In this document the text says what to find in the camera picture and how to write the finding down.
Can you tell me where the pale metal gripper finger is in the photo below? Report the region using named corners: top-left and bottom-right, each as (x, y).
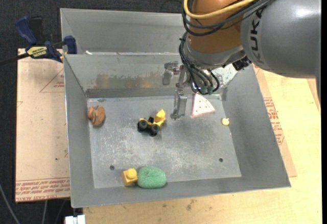
top-left (170, 90), bottom-right (182, 120)
top-left (179, 96), bottom-right (189, 117)

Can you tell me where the white triangular slice, pink edge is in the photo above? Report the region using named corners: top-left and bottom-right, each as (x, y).
top-left (191, 92), bottom-right (216, 119)

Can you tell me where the yellow and black toy truck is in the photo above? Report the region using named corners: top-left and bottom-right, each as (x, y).
top-left (137, 108), bottom-right (167, 137)

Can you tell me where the grey metal bin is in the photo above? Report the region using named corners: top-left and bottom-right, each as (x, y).
top-left (60, 8), bottom-right (292, 209)

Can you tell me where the green round sponge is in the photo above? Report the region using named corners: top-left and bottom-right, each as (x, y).
top-left (137, 165), bottom-right (168, 189)

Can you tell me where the yellow toy building block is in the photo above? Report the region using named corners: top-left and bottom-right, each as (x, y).
top-left (122, 167), bottom-right (139, 187)

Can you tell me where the brown cardboard board, red print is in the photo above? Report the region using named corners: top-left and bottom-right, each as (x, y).
top-left (15, 48), bottom-right (298, 203)

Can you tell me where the black cylinder on white bracket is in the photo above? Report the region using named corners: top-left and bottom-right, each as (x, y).
top-left (211, 56), bottom-right (253, 86)

